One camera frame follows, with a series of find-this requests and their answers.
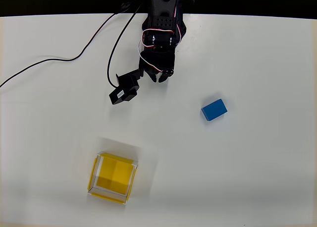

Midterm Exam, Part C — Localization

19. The blue block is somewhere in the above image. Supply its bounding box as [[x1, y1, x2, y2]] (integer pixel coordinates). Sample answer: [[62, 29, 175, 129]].
[[201, 98, 228, 122]]

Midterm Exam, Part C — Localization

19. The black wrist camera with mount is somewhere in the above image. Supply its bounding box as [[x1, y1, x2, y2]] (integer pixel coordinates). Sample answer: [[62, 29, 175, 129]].
[[108, 69, 146, 106]]

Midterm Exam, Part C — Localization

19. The black camera cable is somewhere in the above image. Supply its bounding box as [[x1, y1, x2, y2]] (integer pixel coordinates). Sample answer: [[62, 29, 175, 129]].
[[106, 0, 151, 88]]

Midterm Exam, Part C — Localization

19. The red white servo wire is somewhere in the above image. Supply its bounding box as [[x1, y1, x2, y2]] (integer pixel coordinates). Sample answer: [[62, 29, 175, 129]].
[[137, 0, 186, 74]]

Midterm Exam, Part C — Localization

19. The long black cable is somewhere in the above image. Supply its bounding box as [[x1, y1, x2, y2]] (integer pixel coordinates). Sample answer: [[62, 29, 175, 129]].
[[0, 2, 132, 89]]

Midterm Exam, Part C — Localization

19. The yellow open box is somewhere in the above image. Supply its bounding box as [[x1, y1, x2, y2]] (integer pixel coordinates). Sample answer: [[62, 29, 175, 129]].
[[87, 151, 138, 205]]

